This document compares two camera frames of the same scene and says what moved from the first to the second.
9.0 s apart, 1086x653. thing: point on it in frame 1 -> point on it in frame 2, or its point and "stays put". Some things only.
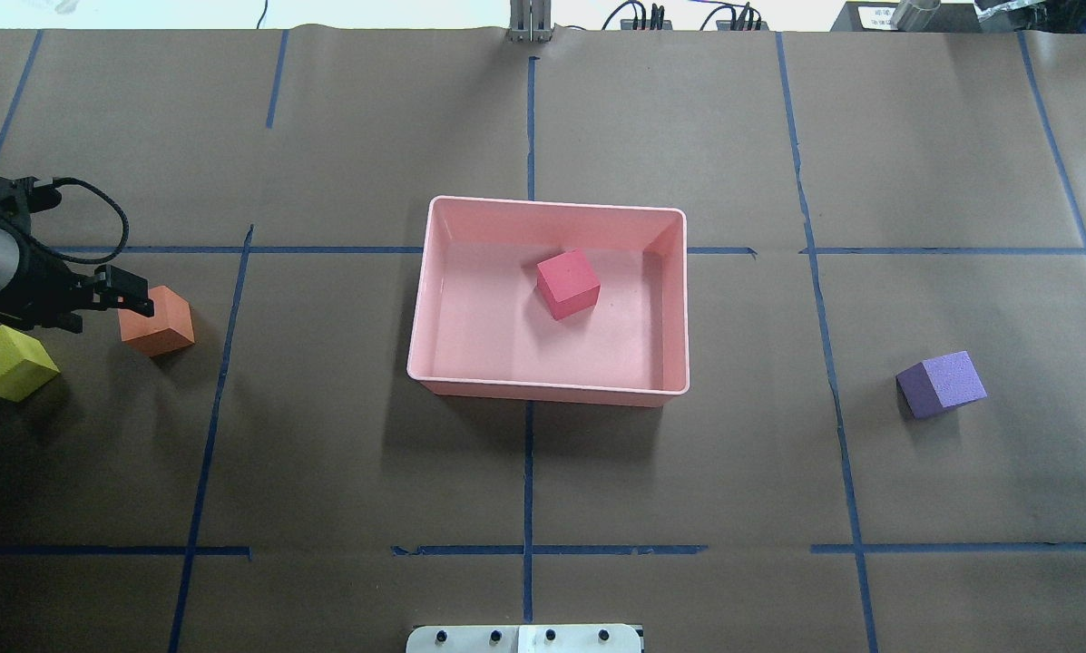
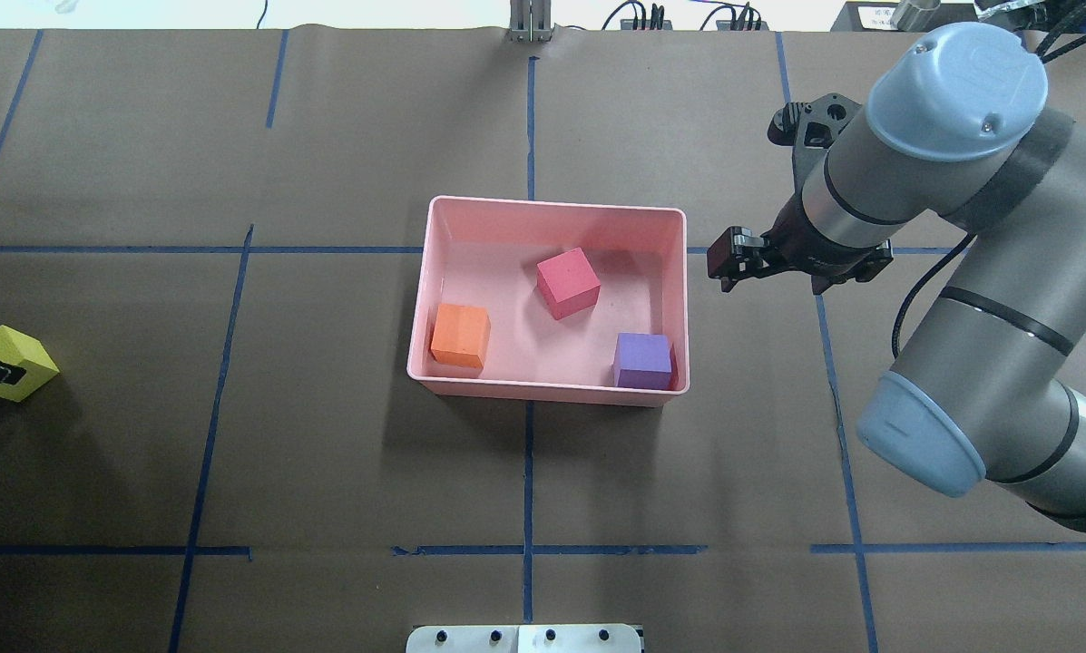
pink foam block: x=567 y=283 stays put
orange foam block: x=170 y=328 -> x=461 y=335
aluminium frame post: x=530 y=21 stays put
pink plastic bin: x=553 y=300 stays put
